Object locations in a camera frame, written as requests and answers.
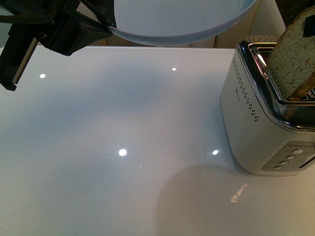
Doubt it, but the slice of bread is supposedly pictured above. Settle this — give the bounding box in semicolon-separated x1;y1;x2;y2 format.
266;6;315;100

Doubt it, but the chrome and cream toaster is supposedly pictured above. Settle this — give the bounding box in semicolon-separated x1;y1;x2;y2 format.
220;36;315;176

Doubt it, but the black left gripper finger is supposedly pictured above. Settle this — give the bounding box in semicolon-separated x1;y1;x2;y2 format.
83;0;117;27

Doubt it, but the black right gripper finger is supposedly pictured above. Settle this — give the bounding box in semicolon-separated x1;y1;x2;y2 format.
303;18;315;37

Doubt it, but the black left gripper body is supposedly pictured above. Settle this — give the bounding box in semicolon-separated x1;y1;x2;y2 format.
0;0;112;91

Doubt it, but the light blue plate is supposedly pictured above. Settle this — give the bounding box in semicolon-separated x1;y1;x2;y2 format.
109;0;256;46

